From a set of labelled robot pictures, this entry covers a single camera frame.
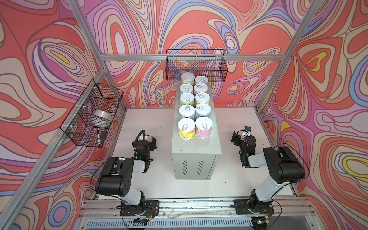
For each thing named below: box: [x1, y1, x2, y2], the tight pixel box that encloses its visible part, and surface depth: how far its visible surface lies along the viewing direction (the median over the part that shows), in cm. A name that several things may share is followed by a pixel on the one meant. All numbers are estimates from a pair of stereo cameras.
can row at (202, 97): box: [194, 92, 211, 107], surface depth 71 cm
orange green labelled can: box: [181, 71, 196, 86], surface depth 78 cm
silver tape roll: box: [91, 110, 114, 127], surface depth 74 cm
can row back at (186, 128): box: [177, 117, 196, 140], surface depth 60 cm
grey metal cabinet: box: [171, 113, 222, 180], surface depth 62 cm
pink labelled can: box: [195, 75, 209, 86], surface depth 80 cm
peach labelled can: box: [193, 83, 209, 95], surface depth 75 cm
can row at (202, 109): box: [194, 103, 212, 122], surface depth 65 cm
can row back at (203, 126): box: [195, 115, 213, 139], surface depth 60 cm
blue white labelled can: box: [179, 83, 195, 95], surface depth 75 cm
